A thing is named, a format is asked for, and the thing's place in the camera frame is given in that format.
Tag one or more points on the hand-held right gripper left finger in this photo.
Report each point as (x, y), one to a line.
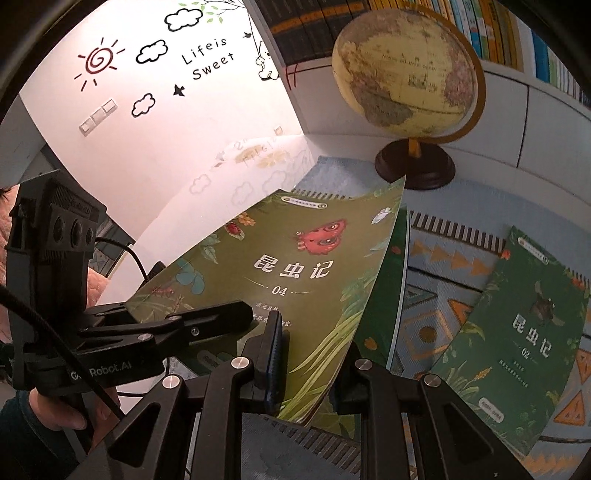
(278, 360)

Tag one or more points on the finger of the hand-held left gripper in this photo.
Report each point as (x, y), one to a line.
(138, 341)
(207, 313)

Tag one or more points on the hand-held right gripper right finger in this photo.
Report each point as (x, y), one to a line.
(355, 387)

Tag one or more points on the olive green insect book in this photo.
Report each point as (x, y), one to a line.
(286, 258)

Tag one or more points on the row of black books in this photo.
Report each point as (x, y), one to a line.
(314, 32)

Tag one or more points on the row of orange yellow books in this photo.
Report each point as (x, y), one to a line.
(489, 32)

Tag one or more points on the row of white blue books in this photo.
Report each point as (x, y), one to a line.
(563, 69)

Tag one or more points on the person's left hand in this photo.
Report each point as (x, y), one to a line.
(55, 410)

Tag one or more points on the dark green leafy book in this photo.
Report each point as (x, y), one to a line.
(388, 286)

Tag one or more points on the patterned light blue mat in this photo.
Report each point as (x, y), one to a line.
(434, 295)

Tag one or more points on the green beetle cover book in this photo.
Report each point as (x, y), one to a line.
(517, 341)

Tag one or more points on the green leaf branch decal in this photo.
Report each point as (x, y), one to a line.
(210, 11)

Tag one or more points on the white bookshelf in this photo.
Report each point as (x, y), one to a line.
(498, 120)

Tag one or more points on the antique desk globe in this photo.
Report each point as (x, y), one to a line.
(406, 69)

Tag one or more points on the white wall switch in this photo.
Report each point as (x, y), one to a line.
(98, 115)
(110, 106)
(85, 125)

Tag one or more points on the cloud outline wall decal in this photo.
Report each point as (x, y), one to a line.
(142, 105)
(151, 51)
(184, 21)

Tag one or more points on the white wall socket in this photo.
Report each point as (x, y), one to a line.
(278, 129)

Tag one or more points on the red sun wall decal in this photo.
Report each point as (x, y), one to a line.
(99, 60)

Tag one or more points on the black bird wall decal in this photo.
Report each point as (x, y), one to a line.
(178, 90)

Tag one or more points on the black text wall decal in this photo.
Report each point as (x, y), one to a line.
(184, 59)

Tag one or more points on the bear swing wall decal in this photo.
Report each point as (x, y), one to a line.
(265, 57)

